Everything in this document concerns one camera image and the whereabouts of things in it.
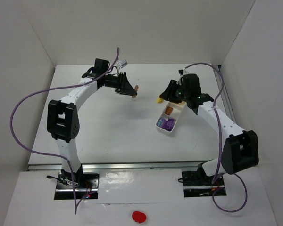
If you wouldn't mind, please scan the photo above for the pale yellow lego brick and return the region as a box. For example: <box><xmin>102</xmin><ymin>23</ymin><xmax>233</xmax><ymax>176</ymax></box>
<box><xmin>156</xmin><ymin>98</ymin><xmax>164</xmax><ymax>104</ymax></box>

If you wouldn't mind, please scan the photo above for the brown lego brick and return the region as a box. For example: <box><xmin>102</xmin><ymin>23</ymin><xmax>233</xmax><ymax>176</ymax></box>
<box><xmin>164</xmin><ymin>106</ymin><xmax>173</xmax><ymax>115</ymax></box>
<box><xmin>132</xmin><ymin>85</ymin><xmax>139</xmax><ymax>98</ymax></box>

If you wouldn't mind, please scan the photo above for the purple flower lego block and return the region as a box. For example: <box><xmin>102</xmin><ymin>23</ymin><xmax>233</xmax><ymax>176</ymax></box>
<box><xmin>157</xmin><ymin>118</ymin><xmax>167</xmax><ymax>128</ymax></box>

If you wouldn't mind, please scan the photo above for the purple lego plate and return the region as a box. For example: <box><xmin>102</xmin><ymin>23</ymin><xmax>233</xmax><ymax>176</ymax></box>
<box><xmin>162</xmin><ymin>123</ymin><xmax>174</xmax><ymax>131</ymax></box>

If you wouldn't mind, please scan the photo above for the small purple lego brick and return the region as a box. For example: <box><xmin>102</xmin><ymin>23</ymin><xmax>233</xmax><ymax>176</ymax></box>
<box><xmin>167</xmin><ymin>118</ymin><xmax>175</xmax><ymax>124</ymax></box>

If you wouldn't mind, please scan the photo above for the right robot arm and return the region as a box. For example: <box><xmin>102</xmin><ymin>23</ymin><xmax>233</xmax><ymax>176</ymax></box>
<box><xmin>159</xmin><ymin>74</ymin><xmax>259</xmax><ymax>182</ymax></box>

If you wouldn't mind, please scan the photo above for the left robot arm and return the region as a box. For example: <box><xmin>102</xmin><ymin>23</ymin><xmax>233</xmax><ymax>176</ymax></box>
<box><xmin>47</xmin><ymin>58</ymin><xmax>137</xmax><ymax>183</ymax></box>

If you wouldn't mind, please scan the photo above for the white compartment tray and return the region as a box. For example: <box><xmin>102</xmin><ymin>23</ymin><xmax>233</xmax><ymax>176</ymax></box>
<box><xmin>155</xmin><ymin>102</ymin><xmax>187</xmax><ymax>136</ymax></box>

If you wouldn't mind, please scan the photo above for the red round button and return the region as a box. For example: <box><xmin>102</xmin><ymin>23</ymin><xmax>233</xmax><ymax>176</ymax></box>
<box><xmin>132</xmin><ymin>211</ymin><xmax>147</xmax><ymax>224</ymax></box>

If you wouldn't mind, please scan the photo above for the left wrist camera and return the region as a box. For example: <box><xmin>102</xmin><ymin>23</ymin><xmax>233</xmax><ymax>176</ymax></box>
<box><xmin>117</xmin><ymin>60</ymin><xmax>128</xmax><ymax>69</ymax></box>

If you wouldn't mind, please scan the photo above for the aluminium side rail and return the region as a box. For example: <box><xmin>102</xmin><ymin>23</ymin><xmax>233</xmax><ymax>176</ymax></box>
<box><xmin>212</xmin><ymin>65</ymin><xmax>236</xmax><ymax>123</ymax></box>

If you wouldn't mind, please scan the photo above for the aluminium front rail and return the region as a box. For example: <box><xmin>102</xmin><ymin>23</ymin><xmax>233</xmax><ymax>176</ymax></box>
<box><xmin>28</xmin><ymin>161</ymin><xmax>202</xmax><ymax>172</ymax></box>

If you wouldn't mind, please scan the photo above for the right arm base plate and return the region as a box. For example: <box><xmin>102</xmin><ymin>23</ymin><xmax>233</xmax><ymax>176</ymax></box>
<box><xmin>177</xmin><ymin>171</ymin><xmax>226</xmax><ymax>198</ymax></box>

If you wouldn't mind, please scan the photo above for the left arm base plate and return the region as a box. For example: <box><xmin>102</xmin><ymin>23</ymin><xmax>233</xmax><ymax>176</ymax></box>
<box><xmin>54</xmin><ymin>172</ymin><xmax>100</xmax><ymax>200</ymax></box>

